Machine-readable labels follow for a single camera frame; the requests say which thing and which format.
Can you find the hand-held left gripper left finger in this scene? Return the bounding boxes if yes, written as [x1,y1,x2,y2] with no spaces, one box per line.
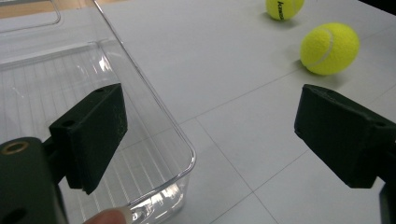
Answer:
[43,82,129,196]

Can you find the white board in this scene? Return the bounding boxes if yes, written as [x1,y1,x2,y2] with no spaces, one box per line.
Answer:
[0,0,396,224]

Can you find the yellow tennis ball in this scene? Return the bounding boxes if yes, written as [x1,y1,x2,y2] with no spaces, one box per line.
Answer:
[299,21,361,77]
[265,0,305,21]

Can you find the wooden table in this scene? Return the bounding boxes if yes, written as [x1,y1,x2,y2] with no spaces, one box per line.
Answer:
[0,0,125,19]

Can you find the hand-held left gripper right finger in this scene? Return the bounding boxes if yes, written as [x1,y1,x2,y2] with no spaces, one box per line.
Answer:
[293,83,396,189]

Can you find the clear plastic bin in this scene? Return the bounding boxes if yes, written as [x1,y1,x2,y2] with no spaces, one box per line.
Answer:
[0,0,197,224]

